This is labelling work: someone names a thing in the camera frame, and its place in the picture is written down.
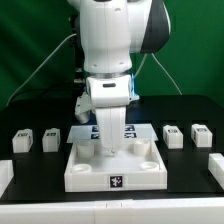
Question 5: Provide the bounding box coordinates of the white sheet with markers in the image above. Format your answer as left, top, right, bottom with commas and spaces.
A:
67, 124, 158, 143

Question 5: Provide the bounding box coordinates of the black camera on stand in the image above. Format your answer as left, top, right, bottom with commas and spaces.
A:
69, 14, 85, 84

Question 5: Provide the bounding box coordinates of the white left obstacle block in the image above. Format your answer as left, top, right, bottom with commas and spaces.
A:
0, 160, 14, 198

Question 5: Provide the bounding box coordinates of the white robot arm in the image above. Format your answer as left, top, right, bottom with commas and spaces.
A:
67, 0, 170, 155

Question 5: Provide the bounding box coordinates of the white camera cable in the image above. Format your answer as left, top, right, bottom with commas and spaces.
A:
5, 31, 78, 108

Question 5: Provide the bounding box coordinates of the white right obstacle block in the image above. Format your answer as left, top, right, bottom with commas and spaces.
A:
208, 153, 224, 190

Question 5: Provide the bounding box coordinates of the white front rail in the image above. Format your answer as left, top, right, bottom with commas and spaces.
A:
0, 198, 224, 224

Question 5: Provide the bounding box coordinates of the white square tabletop tray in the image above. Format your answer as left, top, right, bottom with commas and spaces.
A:
64, 138, 167, 192

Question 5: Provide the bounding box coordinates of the white obstacle block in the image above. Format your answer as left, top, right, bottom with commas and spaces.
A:
208, 153, 224, 190
0, 160, 14, 198

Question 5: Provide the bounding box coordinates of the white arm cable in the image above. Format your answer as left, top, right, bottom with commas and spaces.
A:
133, 53, 184, 96

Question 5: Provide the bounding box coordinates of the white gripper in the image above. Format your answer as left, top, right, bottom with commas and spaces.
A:
87, 75, 131, 156

